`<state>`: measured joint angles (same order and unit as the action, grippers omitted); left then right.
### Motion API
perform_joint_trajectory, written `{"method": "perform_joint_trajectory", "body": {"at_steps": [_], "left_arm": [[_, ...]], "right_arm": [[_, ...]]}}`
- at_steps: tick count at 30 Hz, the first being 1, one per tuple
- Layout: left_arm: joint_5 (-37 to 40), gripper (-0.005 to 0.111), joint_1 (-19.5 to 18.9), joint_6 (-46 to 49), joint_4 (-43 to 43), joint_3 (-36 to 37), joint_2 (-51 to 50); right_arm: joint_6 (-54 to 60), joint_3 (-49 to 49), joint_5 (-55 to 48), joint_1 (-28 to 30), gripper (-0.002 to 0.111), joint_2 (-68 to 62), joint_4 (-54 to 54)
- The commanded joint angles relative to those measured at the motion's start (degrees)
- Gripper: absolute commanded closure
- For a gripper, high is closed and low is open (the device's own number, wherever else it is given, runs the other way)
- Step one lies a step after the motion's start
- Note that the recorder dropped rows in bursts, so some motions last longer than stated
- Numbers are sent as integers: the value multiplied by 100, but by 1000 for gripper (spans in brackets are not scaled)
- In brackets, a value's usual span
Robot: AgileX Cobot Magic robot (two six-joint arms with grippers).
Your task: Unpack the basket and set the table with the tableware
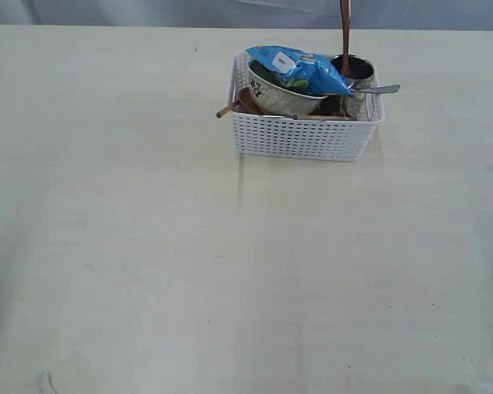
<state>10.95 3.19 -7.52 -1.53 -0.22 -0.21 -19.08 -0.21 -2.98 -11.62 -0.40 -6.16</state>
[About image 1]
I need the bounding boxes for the stainless steel cup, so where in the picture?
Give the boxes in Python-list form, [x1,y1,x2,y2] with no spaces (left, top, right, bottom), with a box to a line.
[331,55,375,118]

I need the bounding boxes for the brown wooden plate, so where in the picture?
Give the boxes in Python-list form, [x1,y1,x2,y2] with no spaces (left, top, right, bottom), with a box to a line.
[237,88,263,115]

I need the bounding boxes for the brown wooden spoon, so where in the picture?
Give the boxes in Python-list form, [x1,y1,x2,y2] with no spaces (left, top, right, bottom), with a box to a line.
[339,0,352,78]

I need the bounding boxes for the blue snack bag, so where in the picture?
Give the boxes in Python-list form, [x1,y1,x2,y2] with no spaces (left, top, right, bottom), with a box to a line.
[246,46,352,97]

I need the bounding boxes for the stainless steel fork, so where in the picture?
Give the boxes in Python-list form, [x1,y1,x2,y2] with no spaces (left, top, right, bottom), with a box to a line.
[350,85,401,94]

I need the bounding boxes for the white floral ceramic bowl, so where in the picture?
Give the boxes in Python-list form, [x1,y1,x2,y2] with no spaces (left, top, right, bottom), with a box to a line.
[248,60,326,116]

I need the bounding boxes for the white perforated plastic basket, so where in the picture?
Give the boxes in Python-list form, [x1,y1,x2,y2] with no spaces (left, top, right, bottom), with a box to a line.
[228,50,385,162]

